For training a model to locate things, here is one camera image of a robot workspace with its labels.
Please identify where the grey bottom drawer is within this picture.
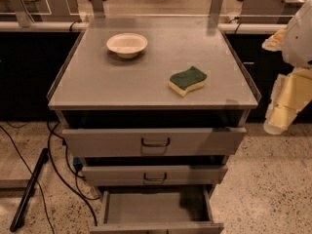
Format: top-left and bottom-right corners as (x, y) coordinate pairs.
(90, 185), (224, 234)

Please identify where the grey drawer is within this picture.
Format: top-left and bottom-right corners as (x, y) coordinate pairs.
(62, 128), (246, 158)
(82, 165), (227, 186)
(90, 185), (224, 234)

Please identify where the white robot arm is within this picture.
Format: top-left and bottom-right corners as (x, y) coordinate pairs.
(262, 0), (312, 135)

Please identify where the grey drawer cabinet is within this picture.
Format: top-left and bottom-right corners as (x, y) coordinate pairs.
(46, 16), (262, 200)

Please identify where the grey middle drawer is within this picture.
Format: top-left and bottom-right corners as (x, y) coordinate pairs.
(82, 165), (227, 186)

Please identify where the grey top drawer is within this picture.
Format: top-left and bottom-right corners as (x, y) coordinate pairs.
(62, 128), (246, 158)

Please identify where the green yellow sponge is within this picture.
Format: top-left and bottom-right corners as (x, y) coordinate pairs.
(168, 66), (208, 98)

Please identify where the white bowl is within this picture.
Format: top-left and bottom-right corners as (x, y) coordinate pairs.
(106, 33), (148, 59)

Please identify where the blue plug connector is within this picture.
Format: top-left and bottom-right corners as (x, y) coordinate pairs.
(73, 158), (83, 171)

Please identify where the black bar on floor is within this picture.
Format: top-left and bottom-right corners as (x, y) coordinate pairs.
(10, 148), (48, 232)

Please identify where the white horizontal rail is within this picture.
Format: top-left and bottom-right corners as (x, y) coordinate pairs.
(0, 21), (286, 34)

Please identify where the thin black floor cable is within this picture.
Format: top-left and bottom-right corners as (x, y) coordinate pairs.
(0, 124), (57, 234)

